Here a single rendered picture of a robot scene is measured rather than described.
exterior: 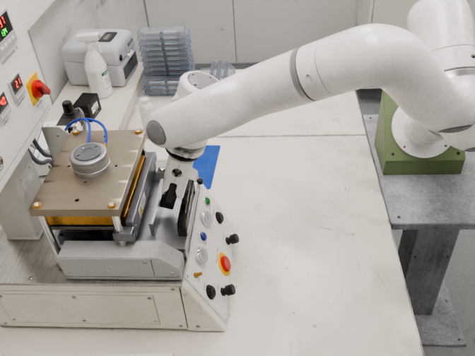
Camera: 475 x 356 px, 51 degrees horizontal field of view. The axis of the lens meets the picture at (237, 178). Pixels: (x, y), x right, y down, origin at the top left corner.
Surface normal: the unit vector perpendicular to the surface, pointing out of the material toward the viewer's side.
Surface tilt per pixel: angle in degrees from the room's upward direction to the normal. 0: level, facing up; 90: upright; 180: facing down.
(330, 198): 0
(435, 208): 0
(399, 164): 90
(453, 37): 44
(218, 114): 64
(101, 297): 90
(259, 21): 90
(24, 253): 0
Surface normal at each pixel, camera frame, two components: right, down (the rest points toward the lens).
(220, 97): 0.15, 0.05
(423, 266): -0.05, 0.65
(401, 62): 0.29, 0.55
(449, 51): -0.22, -0.07
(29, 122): 1.00, 0.00
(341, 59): -0.60, 0.16
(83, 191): -0.05, -0.77
